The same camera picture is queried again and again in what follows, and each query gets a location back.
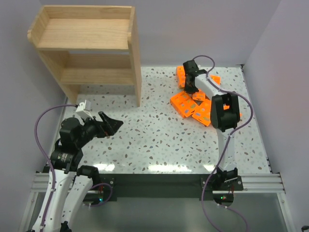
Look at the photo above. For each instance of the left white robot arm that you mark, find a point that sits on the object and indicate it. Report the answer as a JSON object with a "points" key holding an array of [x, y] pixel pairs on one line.
{"points": [[69, 182]]}

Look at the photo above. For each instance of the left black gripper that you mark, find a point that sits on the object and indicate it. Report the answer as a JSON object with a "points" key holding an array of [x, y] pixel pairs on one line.
{"points": [[102, 124]]}

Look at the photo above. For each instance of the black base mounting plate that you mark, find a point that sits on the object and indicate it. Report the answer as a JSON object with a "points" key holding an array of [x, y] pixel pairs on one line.
{"points": [[151, 186]]}

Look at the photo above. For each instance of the wooden two-tier shelf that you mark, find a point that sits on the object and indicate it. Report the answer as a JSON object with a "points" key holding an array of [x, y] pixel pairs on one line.
{"points": [[88, 45]]}

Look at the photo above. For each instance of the aluminium rail frame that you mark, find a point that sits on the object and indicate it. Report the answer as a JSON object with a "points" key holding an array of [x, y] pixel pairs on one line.
{"points": [[155, 139]]}

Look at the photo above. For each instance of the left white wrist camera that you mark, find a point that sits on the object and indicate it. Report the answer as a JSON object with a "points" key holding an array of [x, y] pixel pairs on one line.
{"points": [[83, 110]]}

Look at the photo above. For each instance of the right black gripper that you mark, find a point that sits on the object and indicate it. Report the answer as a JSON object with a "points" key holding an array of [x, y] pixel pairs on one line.
{"points": [[189, 80]]}

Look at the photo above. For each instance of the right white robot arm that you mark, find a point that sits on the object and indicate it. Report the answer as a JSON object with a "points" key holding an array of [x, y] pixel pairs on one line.
{"points": [[224, 117]]}

